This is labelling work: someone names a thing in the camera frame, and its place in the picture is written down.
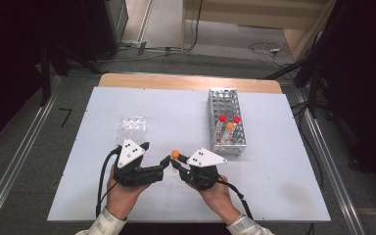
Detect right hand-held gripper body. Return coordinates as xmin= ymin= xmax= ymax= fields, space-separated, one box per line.
xmin=179 ymin=148 xmax=228 ymax=191

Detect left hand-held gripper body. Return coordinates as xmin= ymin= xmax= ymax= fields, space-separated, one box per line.
xmin=113 ymin=138 xmax=165 ymax=188

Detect metal test tube rack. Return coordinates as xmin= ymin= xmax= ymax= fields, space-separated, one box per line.
xmin=207 ymin=87 xmax=247 ymax=158

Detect person's right hand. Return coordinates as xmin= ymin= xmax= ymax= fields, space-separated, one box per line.
xmin=189 ymin=175 xmax=242 ymax=225

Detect person's left hand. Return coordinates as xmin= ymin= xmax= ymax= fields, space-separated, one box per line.
xmin=106 ymin=164 xmax=152 ymax=220

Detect white table cover sheet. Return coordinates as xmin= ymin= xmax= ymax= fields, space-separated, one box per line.
xmin=46 ymin=86 xmax=332 ymax=223

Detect black metal stand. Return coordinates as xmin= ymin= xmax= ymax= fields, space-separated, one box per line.
xmin=39 ymin=43 xmax=106 ymax=106

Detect grey cabinet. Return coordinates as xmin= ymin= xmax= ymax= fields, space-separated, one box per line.
xmin=103 ymin=0 xmax=129 ymax=45

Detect beige wooden furniture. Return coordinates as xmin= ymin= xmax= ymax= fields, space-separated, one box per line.
xmin=181 ymin=0 xmax=338 ymax=63

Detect dark curtain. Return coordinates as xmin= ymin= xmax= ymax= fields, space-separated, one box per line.
xmin=312 ymin=0 xmax=376 ymax=187
xmin=0 ymin=0 xmax=107 ymax=155

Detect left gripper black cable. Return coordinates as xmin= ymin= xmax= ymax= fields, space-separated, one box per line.
xmin=95 ymin=146 xmax=122 ymax=219

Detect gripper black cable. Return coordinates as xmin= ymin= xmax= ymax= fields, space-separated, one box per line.
xmin=95 ymin=146 xmax=122 ymax=219
xmin=215 ymin=179 xmax=255 ymax=220

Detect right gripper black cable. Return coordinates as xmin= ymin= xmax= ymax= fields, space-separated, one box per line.
xmin=215 ymin=179 xmax=255 ymax=220

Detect metal floor rail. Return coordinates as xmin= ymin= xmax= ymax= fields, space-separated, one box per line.
xmin=292 ymin=87 xmax=368 ymax=235
xmin=0 ymin=75 xmax=63 ymax=235

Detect white coiled floor cable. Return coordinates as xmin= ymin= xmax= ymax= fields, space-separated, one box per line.
xmin=248 ymin=41 xmax=287 ymax=68

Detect black floor cable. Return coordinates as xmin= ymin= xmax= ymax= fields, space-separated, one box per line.
xmin=165 ymin=0 xmax=205 ymax=53

